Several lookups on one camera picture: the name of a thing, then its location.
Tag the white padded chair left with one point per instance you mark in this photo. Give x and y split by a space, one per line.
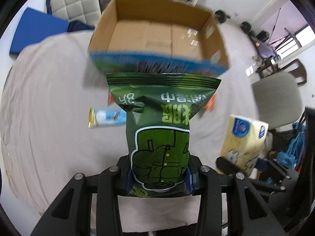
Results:
85 11

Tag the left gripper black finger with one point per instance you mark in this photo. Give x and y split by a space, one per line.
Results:
225 167

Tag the dark blue garment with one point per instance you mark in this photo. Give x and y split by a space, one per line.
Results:
78 26

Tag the brown wooden chair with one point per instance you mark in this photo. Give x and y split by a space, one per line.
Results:
295 68

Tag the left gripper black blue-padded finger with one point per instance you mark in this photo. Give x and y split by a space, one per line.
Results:
70 212
248 213

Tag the open cardboard box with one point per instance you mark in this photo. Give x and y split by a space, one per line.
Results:
158 36

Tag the blue Nestle milk sachet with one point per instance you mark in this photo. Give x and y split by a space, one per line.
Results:
102 118

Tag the grey table cloth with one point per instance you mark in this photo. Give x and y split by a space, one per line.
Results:
45 104

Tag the blue foam mat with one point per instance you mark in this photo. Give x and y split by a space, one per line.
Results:
35 26

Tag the floor barbell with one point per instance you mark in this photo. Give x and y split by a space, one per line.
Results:
222 17

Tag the green snack packet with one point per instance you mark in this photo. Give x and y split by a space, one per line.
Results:
159 109

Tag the purple treadmill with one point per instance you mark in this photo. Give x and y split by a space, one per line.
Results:
266 51

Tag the orange snack packet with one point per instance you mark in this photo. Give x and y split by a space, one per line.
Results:
211 104

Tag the grey office chair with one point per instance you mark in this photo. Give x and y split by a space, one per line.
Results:
278 100

